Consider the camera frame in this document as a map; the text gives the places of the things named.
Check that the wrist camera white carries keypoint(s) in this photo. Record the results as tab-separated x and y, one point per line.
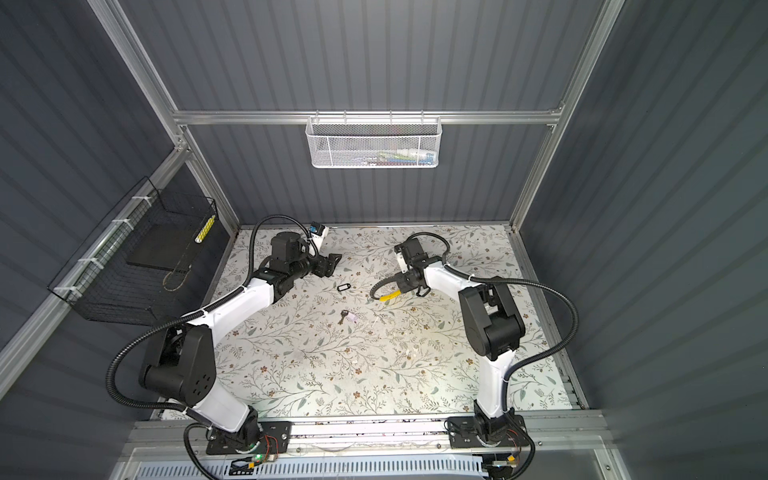
318	233
401	259

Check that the black wire basket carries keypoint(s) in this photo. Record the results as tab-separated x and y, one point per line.
144	268

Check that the black pad in basket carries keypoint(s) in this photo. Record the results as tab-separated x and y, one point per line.
167	248

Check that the yellow marker in basket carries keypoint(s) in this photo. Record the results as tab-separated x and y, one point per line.
205	229

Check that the brass key purple tag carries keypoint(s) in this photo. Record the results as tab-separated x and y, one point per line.
347	316

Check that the white slotted cable duct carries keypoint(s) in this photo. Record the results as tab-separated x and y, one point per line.
352	468

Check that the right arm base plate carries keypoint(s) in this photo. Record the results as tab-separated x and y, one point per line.
479	432

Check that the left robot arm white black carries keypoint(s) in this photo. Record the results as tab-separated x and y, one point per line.
180	362

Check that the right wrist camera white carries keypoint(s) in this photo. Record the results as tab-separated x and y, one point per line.
401	259

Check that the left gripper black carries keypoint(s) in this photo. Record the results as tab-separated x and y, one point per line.
325	265

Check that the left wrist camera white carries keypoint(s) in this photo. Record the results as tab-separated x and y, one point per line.
318	233

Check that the aluminium frame crossbar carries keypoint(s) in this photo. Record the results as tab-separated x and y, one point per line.
231	117

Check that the aluminium mounting rail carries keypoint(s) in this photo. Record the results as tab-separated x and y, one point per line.
384	434

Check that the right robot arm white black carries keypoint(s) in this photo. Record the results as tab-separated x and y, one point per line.
492	323

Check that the items inside white basket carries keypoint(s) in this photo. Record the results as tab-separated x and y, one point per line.
401	157

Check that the white wire mesh basket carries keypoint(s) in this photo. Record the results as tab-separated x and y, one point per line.
337	146

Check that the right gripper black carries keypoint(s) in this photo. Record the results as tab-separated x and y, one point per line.
402	283

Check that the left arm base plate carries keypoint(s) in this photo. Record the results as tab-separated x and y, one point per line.
256	437

